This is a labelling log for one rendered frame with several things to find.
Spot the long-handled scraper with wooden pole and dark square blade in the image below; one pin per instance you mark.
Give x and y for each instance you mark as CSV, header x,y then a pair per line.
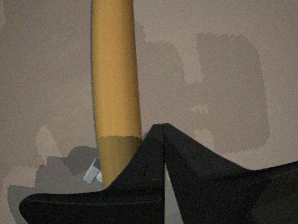
x,y
115,86

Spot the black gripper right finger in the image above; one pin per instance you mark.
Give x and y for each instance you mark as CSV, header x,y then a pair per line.
x,y
213,190

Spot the silver metal bolt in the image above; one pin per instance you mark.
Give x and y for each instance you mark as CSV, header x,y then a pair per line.
x,y
93,172

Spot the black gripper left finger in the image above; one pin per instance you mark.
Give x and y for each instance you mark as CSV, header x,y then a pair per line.
x,y
135,197

